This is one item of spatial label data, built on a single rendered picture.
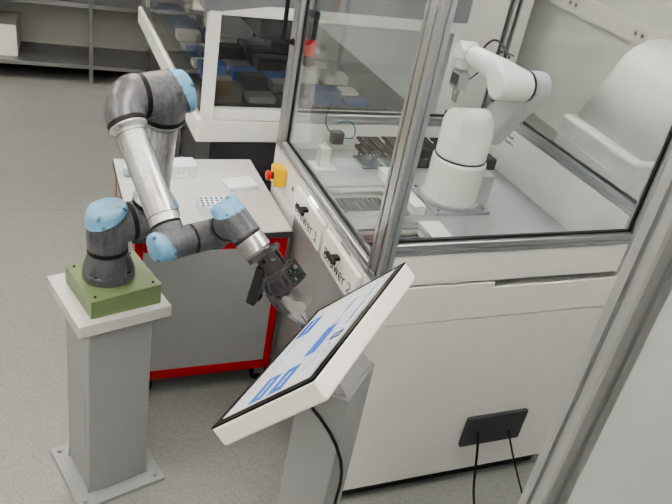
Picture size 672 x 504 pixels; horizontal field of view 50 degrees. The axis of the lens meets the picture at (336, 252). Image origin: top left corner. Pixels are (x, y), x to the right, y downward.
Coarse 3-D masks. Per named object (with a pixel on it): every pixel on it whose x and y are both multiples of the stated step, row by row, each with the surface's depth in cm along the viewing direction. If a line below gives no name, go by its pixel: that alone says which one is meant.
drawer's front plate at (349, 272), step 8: (328, 232) 236; (328, 240) 236; (336, 240) 232; (328, 248) 236; (336, 248) 230; (320, 256) 243; (344, 256) 224; (328, 264) 237; (336, 264) 230; (344, 264) 224; (352, 264) 221; (344, 272) 224; (352, 272) 219; (336, 280) 231; (352, 280) 219; (360, 280) 217; (344, 288) 225; (352, 288) 219
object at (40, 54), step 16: (16, 0) 522; (32, 0) 525; (48, 0) 528; (64, 0) 535; (80, 0) 542; (96, 0) 550; (112, 0) 558; (128, 0) 566; (32, 48) 573; (48, 48) 579; (64, 48) 586; (80, 48) 593; (96, 48) 599; (32, 64) 549; (48, 64) 552; (64, 64) 555; (80, 64) 560; (96, 64) 566; (112, 64) 572; (128, 64) 579; (144, 64) 585
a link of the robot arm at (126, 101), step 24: (120, 96) 174; (144, 96) 176; (120, 120) 173; (144, 120) 176; (120, 144) 174; (144, 144) 174; (144, 168) 172; (144, 192) 172; (168, 192) 174; (168, 216) 171; (168, 240) 169; (192, 240) 173
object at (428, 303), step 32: (288, 192) 276; (352, 256) 223; (416, 288) 214; (448, 288) 219; (480, 288) 224; (512, 288) 229; (544, 288) 235; (576, 288) 241; (608, 288) 247; (416, 320) 222
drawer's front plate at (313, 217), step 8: (296, 192) 262; (304, 192) 258; (296, 200) 263; (304, 200) 255; (312, 208) 249; (296, 216) 263; (304, 216) 256; (312, 216) 248; (320, 216) 245; (304, 224) 256; (312, 224) 249; (320, 224) 242; (312, 232) 249; (320, 232) 242; (312, 240) 249; (320, 240) 243; (320, 248) 245
